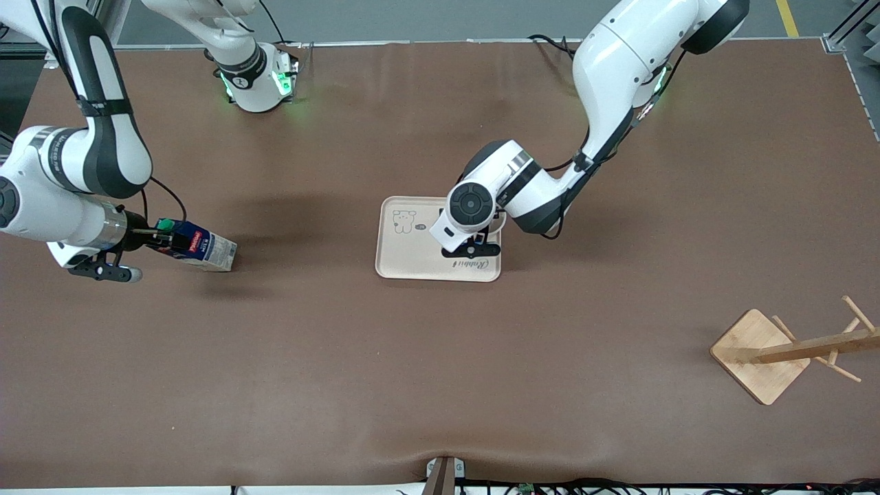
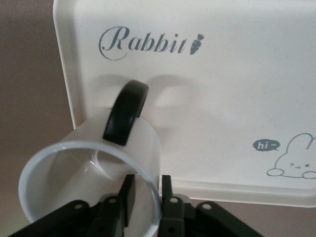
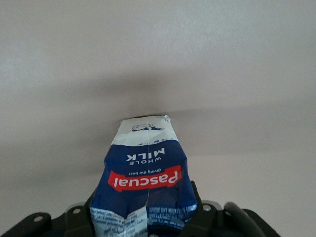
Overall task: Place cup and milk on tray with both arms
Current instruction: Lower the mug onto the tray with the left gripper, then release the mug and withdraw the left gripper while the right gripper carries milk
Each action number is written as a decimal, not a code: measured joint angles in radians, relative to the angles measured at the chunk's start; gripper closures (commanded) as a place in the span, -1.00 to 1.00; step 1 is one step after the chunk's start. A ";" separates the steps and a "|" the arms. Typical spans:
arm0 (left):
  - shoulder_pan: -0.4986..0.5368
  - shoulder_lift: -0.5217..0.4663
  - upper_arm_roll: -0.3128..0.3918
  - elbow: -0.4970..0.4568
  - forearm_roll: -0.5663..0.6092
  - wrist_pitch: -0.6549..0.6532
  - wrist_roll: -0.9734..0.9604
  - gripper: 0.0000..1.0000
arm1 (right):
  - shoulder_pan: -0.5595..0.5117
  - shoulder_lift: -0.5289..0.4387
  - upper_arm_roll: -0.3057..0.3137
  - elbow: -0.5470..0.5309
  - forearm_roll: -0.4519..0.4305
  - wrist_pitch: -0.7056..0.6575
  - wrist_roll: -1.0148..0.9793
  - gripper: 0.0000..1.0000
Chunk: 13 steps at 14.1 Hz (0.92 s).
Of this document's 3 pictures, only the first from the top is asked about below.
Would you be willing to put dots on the blue milk carton green cap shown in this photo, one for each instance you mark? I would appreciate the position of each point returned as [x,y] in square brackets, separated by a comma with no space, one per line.
[216,254]

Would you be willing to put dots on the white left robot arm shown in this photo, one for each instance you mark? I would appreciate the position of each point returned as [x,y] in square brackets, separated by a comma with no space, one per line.
[612,62]

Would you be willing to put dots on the beige rabbit print tray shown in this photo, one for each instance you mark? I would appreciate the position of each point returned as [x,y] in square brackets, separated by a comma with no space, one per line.
[412,258]

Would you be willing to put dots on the brown table cover sheet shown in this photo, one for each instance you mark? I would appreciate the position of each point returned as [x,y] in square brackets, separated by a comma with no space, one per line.
[440,385]

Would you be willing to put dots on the wooden mug stand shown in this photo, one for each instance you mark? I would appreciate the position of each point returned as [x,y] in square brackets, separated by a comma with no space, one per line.
[756,357]

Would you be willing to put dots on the aluminium frame profile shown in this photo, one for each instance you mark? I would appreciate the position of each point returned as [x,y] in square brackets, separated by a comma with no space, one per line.
[110,20]

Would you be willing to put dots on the metal camera mount clamp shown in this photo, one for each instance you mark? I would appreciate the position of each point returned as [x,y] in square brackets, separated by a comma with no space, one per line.
[443,478]

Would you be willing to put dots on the aluminium frame corner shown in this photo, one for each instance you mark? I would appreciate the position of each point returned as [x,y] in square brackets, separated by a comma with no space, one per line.
[852,27]

